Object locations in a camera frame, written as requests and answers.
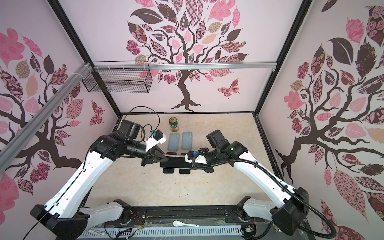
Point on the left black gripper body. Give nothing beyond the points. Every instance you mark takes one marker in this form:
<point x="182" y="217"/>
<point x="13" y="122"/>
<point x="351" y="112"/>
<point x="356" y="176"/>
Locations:
<point x="148" y="158"/>

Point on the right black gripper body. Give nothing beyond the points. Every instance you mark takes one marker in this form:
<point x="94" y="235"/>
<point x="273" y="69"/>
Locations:
<point x="207" y="168"/>

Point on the black phone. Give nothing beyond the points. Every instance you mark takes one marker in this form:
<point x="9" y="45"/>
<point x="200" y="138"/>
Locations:
<point x="176" y="163"/>
<point x="184" y="171"/>
<point x="168" y="171"/>

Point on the light blue phone case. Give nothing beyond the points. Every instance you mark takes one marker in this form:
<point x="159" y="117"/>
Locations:
<point x="173" y="142"/>
<point x="187" y="140"/>

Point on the pink phone case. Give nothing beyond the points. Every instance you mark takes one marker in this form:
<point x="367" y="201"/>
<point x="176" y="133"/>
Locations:
<point x="173" y="155"/>

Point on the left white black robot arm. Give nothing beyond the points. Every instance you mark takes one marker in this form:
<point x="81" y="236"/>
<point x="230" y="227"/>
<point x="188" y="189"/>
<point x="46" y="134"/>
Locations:
<point x="63" y="214"/>

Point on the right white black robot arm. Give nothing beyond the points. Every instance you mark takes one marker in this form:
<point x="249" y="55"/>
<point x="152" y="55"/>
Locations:
<point x="286" y="208"/>

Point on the green gold drink can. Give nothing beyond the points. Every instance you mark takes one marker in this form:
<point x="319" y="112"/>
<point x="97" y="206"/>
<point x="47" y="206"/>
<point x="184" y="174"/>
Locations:
<point x="174" y="126"/>

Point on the white plastic spoon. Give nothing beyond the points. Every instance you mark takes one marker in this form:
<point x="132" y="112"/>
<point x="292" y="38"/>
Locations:
<point x="181" y="224"/>

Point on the silver aluminium bar back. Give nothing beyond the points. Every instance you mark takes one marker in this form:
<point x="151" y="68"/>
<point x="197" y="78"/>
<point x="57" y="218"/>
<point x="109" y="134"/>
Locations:
<point x="196" y="66"/>

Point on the silver aluminium bar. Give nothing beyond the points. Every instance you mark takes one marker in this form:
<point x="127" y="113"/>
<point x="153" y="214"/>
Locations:
<point x="12" y="149"/>
<point x="196" y="66"/>

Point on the silver aluminium bar left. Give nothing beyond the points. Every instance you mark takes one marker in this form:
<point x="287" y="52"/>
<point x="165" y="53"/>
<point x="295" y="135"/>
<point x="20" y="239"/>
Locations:
<point x="12" y="149"/>

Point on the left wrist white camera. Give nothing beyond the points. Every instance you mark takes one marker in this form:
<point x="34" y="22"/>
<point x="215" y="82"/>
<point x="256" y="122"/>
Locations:
<point x="156" y="137"/>

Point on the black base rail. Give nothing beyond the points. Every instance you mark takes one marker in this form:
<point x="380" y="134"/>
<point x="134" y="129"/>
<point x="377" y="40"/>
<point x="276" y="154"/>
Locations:
<point x="230" y="214"/>

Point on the white slotted cable duct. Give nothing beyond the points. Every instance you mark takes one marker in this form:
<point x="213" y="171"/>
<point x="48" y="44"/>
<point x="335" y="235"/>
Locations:
<point x="160" y="232"/>

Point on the black wire basket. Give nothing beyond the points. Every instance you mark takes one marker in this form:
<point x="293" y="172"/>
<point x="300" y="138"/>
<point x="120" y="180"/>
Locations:
<point x="119" y="77"/>

